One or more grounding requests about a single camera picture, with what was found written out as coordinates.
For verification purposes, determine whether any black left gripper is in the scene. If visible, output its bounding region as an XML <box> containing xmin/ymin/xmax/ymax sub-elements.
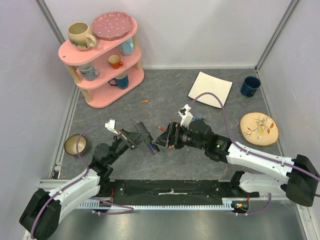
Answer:
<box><xmin>107</xmin><ymin>127</ymin><xmax>150</xmax><ymax>165</ymax></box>

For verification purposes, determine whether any grey blue mug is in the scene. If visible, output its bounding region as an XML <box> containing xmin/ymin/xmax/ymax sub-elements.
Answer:
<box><xmin>78</xmin><ymin>62</ymin><xmax>100</xmax><ymax>82</ymax></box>

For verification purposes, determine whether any slotted cable duct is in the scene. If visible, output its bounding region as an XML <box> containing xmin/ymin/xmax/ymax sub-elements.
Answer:
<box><xmin>76</xmin><ymin>199</ymin><xmax>249</xmax><ymax>212</ymax></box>

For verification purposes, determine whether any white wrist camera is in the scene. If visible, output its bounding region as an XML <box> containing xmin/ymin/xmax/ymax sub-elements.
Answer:
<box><xmin>178</xmin><ymin>104</ymin><xmax>193</xmax><ymax>128</ymax></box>
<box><xmin>104</xmin><ymin>119</ymin><xmax>117</xmax><ymax>133</ymax></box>

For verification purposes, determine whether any white square plate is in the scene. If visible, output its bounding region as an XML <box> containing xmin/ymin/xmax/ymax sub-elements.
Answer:
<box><xmin>188</xmin><ymin>71</ymin><xmax>233</xmax><ymax>109</ymax></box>

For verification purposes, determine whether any pink dotted plate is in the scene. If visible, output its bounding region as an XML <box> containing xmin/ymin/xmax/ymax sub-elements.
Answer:
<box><xmin>91</xmin><ymin>11</ymin><xmax>133</xmax><ymax>41</ymax></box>

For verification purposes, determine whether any round wooden bird plate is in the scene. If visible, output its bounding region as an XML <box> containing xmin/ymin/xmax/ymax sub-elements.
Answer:
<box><xmin>239</xmin><ymin>112</ymin><xmax>279</xmax><ymax>147</ymax></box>

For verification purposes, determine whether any brown ceramic bowl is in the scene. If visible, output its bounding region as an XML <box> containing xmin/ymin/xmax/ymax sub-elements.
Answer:
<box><xmin>64</xmin><ymin>134</ymin><xmax>88</xmax><ymax>156</ymax></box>

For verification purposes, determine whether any light blue mug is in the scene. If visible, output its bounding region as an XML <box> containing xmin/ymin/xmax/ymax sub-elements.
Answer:
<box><xmin>119</xmin><ymin>37</ymin><xmax>135</xmax><ymax>56</ymax></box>

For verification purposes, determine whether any pink three-tier shelf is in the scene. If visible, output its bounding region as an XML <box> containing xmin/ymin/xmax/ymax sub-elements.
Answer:
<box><xmin>58</xmin><ymin>19</ymin><xmax>145</xmax><ymax>108</ymax></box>

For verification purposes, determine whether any dark teal mug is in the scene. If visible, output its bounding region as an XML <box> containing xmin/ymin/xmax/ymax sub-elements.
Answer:
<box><xmin>108</xmin><ymin>71</ymin><xmax>129</xmax><ymax>90</ymax></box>

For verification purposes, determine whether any orange mug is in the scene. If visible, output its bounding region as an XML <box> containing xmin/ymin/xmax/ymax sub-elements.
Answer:
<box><xmin>107</xmin><ymin>54</ymin><xmax>124</xmax><ymax>70</ymax></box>

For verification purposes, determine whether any navy blue mug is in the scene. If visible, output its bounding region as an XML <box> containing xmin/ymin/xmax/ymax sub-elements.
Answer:
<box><xmin>240</xmin><ymin>76</ymin><xmax>261</xmax><ymax>97</ymax></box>

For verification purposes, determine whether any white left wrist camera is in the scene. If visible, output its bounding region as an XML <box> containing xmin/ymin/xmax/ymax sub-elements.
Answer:
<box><xmin>104</xmin><ymin>119</ymin><xmax>117</xmax><ymax>133</ymax></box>

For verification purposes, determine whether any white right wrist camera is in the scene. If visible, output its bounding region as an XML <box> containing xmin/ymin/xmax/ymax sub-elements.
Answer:
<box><xmin>178</xmin><ymin>104</ymin><xmax>193</xmax><ymax>128</ymax></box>

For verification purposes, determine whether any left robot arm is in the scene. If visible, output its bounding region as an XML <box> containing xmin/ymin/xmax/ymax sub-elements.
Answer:
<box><xmin>19</xmin><ymin>122</ymin><xmax>153</xmax><ymax>240</ymax></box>

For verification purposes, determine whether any black remote control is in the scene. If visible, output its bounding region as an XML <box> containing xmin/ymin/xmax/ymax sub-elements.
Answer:
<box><xmin>134</xmin><ymin>121</ymin><xmax>160</xmax><ymax>155</ymax></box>

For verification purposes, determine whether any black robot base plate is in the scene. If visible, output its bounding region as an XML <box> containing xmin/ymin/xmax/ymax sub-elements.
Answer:
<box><xmin>97</xmin><ymin>179</ymin><xmax>260</xmax><ymax>205</ymax></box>

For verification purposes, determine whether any beige ceramic mug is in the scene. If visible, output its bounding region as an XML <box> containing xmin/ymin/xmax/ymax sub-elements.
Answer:
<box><xmin>67</xmin><ymin>22</ymin><xmax>98</xmax><ymax>51</ymax></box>

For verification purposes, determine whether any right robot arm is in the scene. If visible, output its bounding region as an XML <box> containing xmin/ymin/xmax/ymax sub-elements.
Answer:
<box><xmin>153</xmin><ymin>120</ymin><xmax>320</xmax><ymax>207</ymax></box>

